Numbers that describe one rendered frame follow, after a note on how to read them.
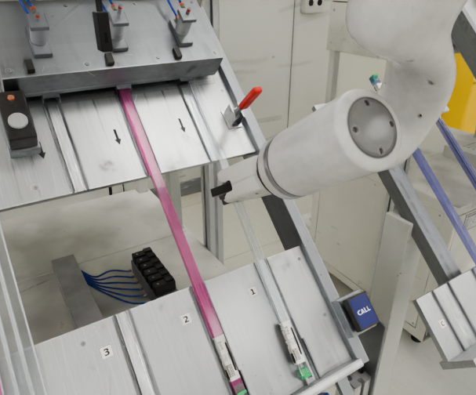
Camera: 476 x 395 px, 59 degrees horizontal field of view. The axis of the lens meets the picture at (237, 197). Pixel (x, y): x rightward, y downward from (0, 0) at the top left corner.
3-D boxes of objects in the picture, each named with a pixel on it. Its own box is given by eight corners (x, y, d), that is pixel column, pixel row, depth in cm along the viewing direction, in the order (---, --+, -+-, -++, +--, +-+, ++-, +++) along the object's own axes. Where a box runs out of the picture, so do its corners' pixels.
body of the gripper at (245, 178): (311, 133, 56) (269, 156, 66) (245, 143, 52) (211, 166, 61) (326, 188, 56) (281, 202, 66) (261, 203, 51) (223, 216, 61)
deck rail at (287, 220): (346, 362, 70) (369, 360, 65) (337, 367, 69) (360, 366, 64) (191, 23, 87) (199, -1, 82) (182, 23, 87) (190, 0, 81)
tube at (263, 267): (307, 375, 60) (310, 375, 59) (299, 379, 60) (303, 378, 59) (194, 85, 75) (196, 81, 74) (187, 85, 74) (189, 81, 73)
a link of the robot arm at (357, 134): (320, 125, 54) (259, 133, 50) (398, 81, 43) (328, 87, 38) (337, 187, 54) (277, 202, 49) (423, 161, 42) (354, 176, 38)
